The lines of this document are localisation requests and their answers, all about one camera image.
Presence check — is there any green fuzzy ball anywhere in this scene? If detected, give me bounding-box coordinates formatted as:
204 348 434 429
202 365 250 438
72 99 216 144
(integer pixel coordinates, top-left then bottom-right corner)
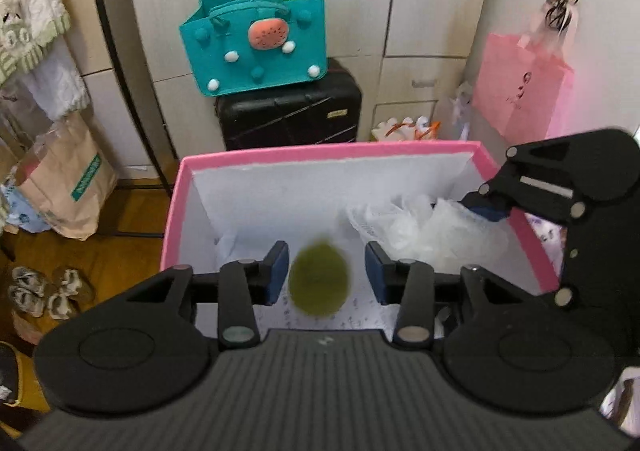
287 240 351 318

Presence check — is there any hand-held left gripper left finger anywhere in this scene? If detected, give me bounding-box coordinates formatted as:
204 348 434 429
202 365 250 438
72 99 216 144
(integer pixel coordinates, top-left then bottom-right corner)
120 240 291 351

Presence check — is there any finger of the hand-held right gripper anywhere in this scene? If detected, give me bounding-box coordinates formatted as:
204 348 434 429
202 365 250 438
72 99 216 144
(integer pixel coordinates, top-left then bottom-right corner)
461 140 589 225

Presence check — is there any yellow box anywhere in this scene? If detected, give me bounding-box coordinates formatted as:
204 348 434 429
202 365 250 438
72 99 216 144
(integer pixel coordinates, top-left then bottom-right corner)
0 341 52 413

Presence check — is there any light blue printed bag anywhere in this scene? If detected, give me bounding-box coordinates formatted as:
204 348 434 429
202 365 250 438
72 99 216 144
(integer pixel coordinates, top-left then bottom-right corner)
0 181 37 233

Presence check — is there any white knit cardigan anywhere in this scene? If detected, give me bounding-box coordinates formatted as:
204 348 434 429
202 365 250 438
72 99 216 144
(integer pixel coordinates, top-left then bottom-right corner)
0 0 91 119

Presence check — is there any pink cardboard box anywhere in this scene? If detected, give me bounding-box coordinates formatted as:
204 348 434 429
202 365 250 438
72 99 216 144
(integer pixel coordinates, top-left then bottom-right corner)
162 140 560 332

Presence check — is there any white and orange bag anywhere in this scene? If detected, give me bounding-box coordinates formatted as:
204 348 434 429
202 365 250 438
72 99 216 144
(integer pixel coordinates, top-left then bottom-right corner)
371 115 442 142

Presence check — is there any white plastic bag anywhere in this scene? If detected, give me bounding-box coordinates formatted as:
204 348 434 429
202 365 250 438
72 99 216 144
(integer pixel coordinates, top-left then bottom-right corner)
347 194 508 267

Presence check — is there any clear plastic wrapper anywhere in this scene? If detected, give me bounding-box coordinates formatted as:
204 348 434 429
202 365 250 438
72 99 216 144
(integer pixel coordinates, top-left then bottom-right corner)
451 81 474 139

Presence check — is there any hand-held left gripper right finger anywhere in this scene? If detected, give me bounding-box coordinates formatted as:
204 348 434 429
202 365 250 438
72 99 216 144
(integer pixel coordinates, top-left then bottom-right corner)
365 241 533 348

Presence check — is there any black suitcase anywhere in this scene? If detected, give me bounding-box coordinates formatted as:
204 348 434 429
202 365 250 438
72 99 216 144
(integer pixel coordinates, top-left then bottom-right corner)
216 58 362 151

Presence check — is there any teal felt tote bag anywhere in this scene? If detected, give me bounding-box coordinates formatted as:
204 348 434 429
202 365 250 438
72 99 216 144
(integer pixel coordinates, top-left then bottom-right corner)
180 0 328 97

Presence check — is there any black metal clothes rack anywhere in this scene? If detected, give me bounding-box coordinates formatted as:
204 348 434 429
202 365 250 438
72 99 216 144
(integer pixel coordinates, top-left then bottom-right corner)
85 0 181 238

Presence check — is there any brown paper bag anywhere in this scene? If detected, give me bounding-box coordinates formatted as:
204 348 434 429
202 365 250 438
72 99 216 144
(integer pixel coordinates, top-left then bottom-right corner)
10 112 118 241

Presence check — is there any pink paper bag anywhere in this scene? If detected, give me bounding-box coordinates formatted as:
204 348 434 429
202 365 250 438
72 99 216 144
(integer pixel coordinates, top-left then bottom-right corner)
472 0 583 142

